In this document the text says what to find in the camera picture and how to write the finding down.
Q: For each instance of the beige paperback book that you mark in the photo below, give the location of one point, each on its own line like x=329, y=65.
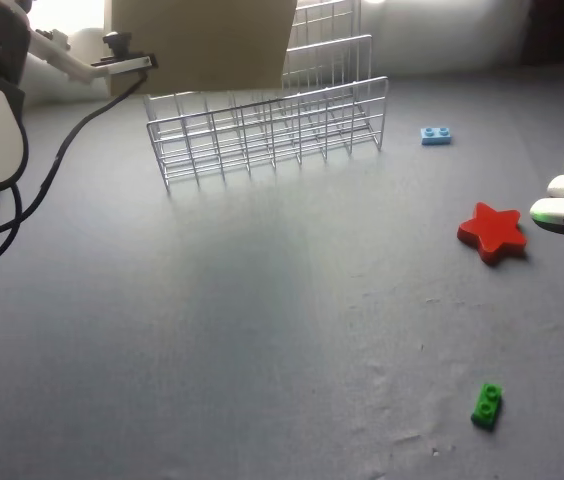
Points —
x=202, y=45

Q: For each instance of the red star block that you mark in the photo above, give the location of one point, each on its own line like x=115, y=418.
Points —
x=494, y=232

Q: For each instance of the blue toy brick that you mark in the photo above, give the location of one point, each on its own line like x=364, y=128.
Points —
x=436, y=136

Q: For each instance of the green toy brick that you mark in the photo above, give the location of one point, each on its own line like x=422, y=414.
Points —
x=487, y=407

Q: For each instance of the grey table cloth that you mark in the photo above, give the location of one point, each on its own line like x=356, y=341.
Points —
x=287, y=325

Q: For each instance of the left white wrist camera bracket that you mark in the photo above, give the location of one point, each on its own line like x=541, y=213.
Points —
x=77, y=67

